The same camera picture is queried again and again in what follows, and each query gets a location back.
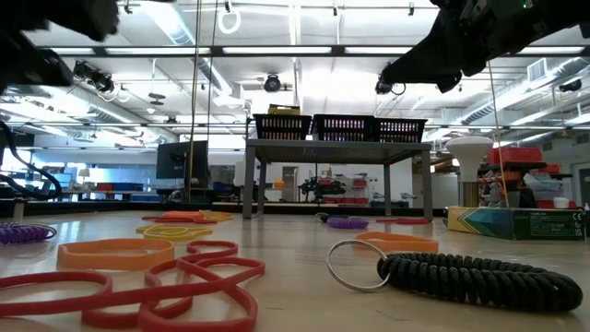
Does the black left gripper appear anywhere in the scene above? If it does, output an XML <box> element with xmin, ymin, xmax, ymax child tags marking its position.
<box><xmin>0</xmin><ymin>0</ymin><xmax>121</xmax><ymax>43</ymax></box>

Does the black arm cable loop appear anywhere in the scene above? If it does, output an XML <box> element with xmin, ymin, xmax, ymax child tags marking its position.
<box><xmin>0</xmin><ymin>120</ymin><xmax>64</xmax><ymax>202</ymax></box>

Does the yellow rubber band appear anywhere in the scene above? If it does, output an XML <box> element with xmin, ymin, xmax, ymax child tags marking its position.
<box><xmin>135</xmin><ymin>223</ymin><xmax>215</xmax><ymax>243</ymax></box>
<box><xmin>198</xmin><ymin>209</ymin><xmax>234</xmax><ymax>222</ymax></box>

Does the black ceiling device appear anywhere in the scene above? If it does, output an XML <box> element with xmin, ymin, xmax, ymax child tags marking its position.
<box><xmin>558</xmin><ymin>77</ymin><xmax>584</xmax><ymax>93</ymax></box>

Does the Crayola crayon box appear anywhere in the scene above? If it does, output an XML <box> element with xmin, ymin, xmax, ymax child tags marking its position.
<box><xmin>445</xmin><ymin>206</ymin><xmax>587</xmax><ymax>242</ymax></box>
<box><xmin>266</xmin><ymin>103</ymin><xmax>301</xmax><ymax>116</ymax></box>

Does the white cable loop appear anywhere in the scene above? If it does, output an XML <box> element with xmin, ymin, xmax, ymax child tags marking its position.
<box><xmin>217</xmin><ymin>6</ymin><xmax>242</xmax><ymax>35</ymax></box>

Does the dark hanging cable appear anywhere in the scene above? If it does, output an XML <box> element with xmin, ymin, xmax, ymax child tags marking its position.
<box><xmin>186</xmin><ymin>0</ymin><xmax>203</xmax><ymax>204</ymax></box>

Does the black plastic mesh basket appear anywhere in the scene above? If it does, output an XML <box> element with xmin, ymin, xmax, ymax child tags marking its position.
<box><xmin>372</xmin><ymin>117</ymin><xmax>429</xmax><ymax>144</ymax></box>
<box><xmin>312</xmin><ymin>113</ymin><xmax>377</xmax><ymax>143</ymax></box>
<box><xmin>252</xmin><ymin>113</ymin><xmax>313</xmax><ymax>142</ymax></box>

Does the yellow hanging cord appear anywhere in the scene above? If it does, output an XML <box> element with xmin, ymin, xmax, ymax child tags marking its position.
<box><xmin>487</xmin><ymin>59</ymin><xmax>510</xmax><ymax>208</ymax></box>

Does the white dome on metal cylinder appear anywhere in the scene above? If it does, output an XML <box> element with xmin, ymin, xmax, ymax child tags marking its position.
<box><xmin>445</xmin><ymin>135</ymin><xmax>495</xmax><ymax>208</ymax></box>

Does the purple coil wristband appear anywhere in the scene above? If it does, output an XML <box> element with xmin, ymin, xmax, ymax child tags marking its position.
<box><xmin>0</xmin><ymin>222</ymin><xmax>58</xmax><ymax>245</ymax></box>
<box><xmin>325</xmin><ymin>217</ymin><xmax>370</xmax><ymax>231</ymax></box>

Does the red storage bin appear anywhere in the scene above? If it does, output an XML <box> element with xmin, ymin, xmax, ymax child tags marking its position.
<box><xmin>487</xmin><ymin>147</ymin><xmax>544</xmax><ymax>166</ymax></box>

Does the white air vent grille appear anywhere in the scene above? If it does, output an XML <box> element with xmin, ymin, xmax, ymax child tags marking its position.
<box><xmin>526</xmin><ymin>57</ymin><xmax>549</xmax><ymax>84</ymax></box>

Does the black rig-mounted camera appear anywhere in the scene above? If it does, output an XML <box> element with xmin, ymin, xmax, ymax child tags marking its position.
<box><xmin>374</xmin><ymin>73</ymin><xmax>407</xmax><ymax>97</ymax></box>
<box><xmin>70</xmin><ymin>59</ymin><xmax>116</xmax><ymax>95</ymax></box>

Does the black computer monitor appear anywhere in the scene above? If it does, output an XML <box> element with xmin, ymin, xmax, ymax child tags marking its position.
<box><xmin>155</xmin><ymin>140</ymin><xmax>209</xmax><ymax>181</ymax></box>

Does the grey perforated metal riser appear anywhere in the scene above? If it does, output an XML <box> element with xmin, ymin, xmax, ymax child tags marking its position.
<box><xmin>242</xmin><ymin>137</ymin><xmax>434</xmax><ymax>221</ymax></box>

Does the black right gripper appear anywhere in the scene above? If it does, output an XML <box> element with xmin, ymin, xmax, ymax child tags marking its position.
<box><xmin>381</xmin><ymin>0</ymin><xmax>536</xmax><ymax>93</ymax></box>

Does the black overhead camera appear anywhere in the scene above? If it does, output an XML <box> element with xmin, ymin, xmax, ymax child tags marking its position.
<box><xmin>263</xmin><ymin>73</ymin><xmax>282</xmax><ymax>94</ymax></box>

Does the red rubber band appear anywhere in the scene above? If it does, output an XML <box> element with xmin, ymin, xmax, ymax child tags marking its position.
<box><xmin>375</xmin><ymin>217</ymin><xmax>432</xmax><ymax>226</ymax></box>
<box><xmin>0</xmin><ymin>270</ymin><xmax>114</xmax><ymax>319</ymax></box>
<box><xmin>81</xmin><ymin>285</ymin><xmax>259</xmax><ymax>332</ymax></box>
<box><xmin>140</xmin><ymin>214</ymin><xmax>218</xmax><ymax>225</ymax></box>
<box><xmin>144</xmin><ymin>239</ymin><xmax>267</xmax><ymax>296</ymax></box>

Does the black rig crossbeam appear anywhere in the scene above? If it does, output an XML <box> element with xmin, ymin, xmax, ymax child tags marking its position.
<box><xmin>39</xmin><ymin>44</ymin><xmax>590</xmax><ymax>59</ymax></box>

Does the orange rubber band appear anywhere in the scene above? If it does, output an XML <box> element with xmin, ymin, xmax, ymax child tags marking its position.
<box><xmin>352</xmin><ymin>231</ymin><xmax>440</xmax><ymax>255</ymax></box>
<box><xmin>160</xmin><ymin>210</ymin><xmax>205</xmax><ymax>222</ymax></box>
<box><xmin>56</xmin><ymin>237</ymin><xmax>176</xmax><ymax>271</ymax></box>

